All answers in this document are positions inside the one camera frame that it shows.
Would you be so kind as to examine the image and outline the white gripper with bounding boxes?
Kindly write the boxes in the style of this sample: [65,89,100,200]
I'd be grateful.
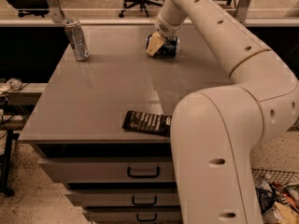
[147,13,180,56]

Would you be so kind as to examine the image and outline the blue pepsi can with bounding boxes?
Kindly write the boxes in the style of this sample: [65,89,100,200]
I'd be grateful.
[146,35,179,57]

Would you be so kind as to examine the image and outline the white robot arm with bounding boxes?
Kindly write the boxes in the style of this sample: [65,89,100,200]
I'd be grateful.
[148,0,299,224]

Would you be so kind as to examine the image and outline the silver tall drink can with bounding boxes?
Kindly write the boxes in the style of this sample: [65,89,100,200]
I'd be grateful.
[63,18,90,61]

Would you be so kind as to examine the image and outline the black snack bar wrapper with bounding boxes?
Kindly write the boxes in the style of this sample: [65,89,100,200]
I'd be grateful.
[122,110,172,137]

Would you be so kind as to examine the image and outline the grey drawer cabinet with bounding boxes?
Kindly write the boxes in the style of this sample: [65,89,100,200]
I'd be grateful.
[19,24,233,224]

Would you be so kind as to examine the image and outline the top grey drawer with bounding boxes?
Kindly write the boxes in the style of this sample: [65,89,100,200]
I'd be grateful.
[38,157,175,184]

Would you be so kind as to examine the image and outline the grey drawer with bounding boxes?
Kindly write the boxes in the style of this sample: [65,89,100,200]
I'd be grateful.
[65,189,179,207]
[38,157,175,184]
[82,206,181,223]

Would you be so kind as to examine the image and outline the clutter on left shelf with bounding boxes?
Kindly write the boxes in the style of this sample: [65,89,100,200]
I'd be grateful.
[0,78,22,92]

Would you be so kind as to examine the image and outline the middle grey drawer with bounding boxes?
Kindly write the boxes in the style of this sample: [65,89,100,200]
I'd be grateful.
[65,189,179,207]

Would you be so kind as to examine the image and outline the bottom grey drawer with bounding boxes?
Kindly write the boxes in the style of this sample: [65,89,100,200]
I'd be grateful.
[82,206,181,223]

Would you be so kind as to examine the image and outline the blue snack bag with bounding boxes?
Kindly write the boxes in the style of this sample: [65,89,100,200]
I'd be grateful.
[255,188,275,214]

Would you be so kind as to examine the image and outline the black stand left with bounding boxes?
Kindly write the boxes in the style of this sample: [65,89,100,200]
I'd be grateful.
[0,129,19,197]

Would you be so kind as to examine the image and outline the red snack bag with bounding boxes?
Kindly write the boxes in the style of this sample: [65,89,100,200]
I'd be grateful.
[270,182,297,209]

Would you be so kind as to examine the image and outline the wire basket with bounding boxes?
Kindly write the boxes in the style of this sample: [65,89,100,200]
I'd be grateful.
[250,167,299,224]

